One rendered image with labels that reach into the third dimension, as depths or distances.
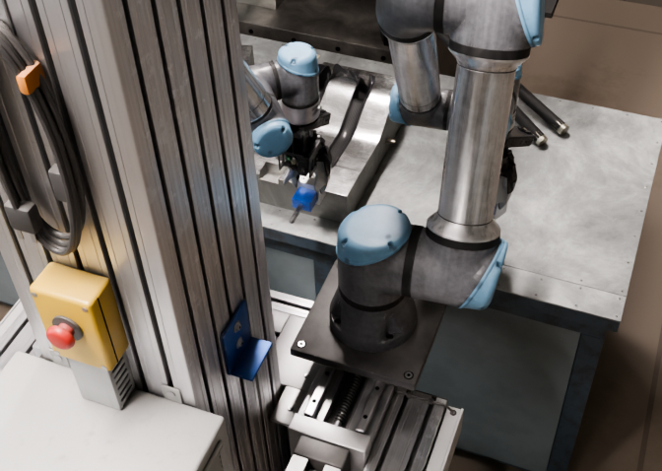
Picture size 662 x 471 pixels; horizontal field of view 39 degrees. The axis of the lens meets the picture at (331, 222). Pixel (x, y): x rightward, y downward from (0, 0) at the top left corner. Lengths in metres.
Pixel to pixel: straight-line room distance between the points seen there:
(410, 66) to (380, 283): 0.35
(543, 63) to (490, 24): 2.76
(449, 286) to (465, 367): 0.91
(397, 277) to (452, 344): 0.84
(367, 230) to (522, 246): 0.71
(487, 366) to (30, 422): 1.26
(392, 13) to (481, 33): 0.14
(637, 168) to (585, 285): 0.41
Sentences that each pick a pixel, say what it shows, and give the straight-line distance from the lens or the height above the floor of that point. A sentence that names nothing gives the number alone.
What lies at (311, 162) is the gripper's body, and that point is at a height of 1.06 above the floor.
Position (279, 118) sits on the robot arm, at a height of 1.28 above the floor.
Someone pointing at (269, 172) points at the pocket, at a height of 0.86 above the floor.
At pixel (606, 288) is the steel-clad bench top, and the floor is 0.80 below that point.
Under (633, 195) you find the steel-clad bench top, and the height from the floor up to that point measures 0.80.
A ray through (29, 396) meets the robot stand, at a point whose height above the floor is 1.23.
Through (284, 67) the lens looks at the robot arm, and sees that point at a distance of 1.75.
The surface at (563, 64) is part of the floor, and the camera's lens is 4.07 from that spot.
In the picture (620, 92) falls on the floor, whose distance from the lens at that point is 3.96.
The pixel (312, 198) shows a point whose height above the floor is 0.94.
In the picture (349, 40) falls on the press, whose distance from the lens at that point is 2.72.
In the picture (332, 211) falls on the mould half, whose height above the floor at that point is 0.83.
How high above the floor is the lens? 2.29
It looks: 45 degrees down
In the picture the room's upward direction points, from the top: 2 degrees counter-clockwise
